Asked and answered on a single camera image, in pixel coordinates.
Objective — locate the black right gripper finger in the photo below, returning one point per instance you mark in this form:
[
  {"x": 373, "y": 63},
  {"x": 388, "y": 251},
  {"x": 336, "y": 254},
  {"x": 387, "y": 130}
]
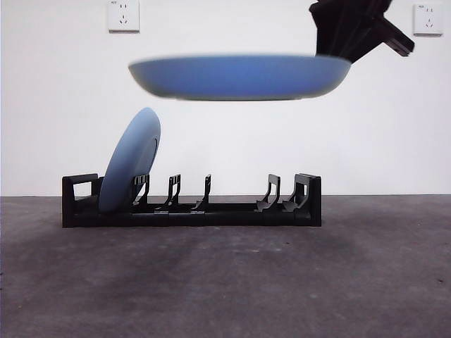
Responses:
[{"x": 345, "y": 28}]

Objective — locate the pale green round plate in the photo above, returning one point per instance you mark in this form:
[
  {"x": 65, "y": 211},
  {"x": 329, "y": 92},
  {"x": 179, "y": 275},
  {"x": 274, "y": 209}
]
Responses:
[{"x": 239, "y": 77}]

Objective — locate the pale blue round plate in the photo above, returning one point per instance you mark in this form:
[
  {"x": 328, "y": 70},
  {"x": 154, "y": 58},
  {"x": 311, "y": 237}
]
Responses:
[{"x": 130, "y": 158}]

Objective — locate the black plastic plate rack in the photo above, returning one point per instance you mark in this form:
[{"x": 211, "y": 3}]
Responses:
[{"x": 239, "y": 220}]

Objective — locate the white wall socket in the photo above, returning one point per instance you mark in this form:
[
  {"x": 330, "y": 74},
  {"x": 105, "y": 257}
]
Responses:
[
  {"x": 428, "y": 21},
  {"x": 123, "y": 17}
]

